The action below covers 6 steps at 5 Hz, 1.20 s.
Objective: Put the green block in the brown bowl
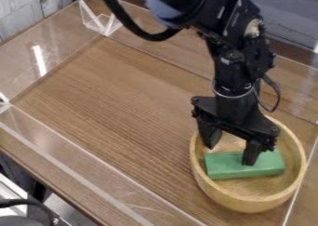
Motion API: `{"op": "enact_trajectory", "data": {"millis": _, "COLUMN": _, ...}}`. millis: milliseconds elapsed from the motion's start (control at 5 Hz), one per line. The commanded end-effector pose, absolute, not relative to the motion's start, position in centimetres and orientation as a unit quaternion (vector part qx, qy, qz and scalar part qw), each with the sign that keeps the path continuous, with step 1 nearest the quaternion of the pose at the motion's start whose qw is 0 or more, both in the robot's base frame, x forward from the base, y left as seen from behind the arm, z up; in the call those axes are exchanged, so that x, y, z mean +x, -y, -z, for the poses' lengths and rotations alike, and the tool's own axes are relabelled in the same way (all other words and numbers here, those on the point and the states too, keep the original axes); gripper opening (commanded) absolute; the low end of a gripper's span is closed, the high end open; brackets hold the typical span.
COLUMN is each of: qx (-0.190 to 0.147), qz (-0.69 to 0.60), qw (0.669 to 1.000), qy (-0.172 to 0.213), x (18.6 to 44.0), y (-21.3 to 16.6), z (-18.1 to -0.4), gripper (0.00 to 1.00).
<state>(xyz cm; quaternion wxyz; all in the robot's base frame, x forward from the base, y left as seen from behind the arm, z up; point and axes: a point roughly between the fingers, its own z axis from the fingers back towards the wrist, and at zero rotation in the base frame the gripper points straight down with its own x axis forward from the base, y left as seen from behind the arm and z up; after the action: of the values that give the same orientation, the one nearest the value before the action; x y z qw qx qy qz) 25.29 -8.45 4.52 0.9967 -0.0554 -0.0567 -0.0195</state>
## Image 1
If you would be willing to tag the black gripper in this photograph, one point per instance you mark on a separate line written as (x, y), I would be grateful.
(238, 117)

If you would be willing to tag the green rectangular block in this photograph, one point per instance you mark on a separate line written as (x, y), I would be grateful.
(223, 165)

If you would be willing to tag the brown wooden bowl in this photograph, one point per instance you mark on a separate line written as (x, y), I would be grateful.
(259, 193)

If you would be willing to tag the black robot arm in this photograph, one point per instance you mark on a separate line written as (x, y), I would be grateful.
(231, 27)

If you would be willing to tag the black metal table bracket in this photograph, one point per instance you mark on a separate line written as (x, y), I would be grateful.
(43, 215)

